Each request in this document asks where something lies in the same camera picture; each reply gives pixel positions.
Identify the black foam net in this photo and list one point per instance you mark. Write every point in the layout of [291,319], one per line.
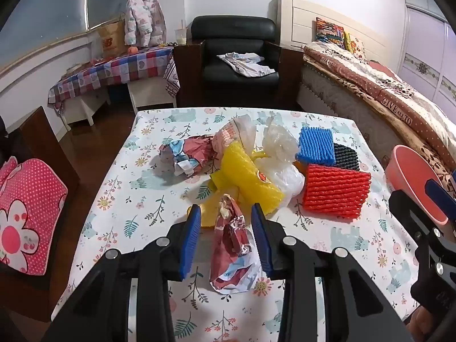
[345,156]

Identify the white side table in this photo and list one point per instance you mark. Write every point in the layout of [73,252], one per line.
[149,92]

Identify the plastic drink cup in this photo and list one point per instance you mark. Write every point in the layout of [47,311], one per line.
[180,35]

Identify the clear plastic bag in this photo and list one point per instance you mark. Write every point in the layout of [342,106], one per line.
[281,149]

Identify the brown leaf pattern blanket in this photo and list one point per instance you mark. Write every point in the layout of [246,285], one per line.
[438,164]

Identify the pink floral puffer jacket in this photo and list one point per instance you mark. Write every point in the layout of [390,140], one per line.
[144,14]

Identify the blue foam net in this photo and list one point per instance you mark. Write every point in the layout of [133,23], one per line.
[315,146]

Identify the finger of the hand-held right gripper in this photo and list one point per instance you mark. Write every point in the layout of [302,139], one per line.
[438,192]
[409,210]

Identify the black leather armchair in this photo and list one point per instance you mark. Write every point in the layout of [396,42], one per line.
[235,32]

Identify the dark wooden chair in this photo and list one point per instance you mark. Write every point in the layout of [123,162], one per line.
[39,131]

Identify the red foam net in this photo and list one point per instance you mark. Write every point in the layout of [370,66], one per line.
[335,192]

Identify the yellow floral pillow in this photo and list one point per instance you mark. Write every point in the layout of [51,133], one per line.
[354,44]

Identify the pink dotted flower cushion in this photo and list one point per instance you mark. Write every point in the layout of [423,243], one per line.
[32,203]

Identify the yellow plastic bag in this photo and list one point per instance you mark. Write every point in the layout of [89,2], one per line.
[242,171]

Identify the white printed cloth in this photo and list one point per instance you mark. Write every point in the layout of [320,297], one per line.
[245,64]

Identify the white bed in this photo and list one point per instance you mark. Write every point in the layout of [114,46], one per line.
[320,89]

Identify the colourful patterned pillow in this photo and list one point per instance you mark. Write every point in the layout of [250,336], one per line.
[329,30]

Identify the lilac wardrobe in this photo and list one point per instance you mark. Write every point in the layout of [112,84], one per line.
[427,35]

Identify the floral bear print tablecloth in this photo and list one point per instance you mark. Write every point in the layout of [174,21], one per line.
[149,199]

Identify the red paper wrapper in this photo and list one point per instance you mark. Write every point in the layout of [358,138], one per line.
[192,149]
[231,256]

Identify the window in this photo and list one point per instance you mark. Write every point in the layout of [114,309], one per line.
[53,7]

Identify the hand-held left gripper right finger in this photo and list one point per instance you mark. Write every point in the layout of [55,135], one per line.
[262,242]

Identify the checked tablecloth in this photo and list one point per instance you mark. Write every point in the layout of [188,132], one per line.
[124,64]

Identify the dotted patchwork quilt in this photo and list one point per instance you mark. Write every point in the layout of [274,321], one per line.
[374,74]

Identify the pink plastic bucket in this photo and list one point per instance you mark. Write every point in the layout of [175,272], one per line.
[409,171]

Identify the brown paper bag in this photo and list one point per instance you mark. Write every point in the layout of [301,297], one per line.
[112,39]

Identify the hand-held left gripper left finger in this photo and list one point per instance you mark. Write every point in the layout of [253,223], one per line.
[190,238]

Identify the orange fruit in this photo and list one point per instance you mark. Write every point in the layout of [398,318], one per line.
[132,50]

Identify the white printed plastic bag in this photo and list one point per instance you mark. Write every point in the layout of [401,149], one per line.
[238,131]

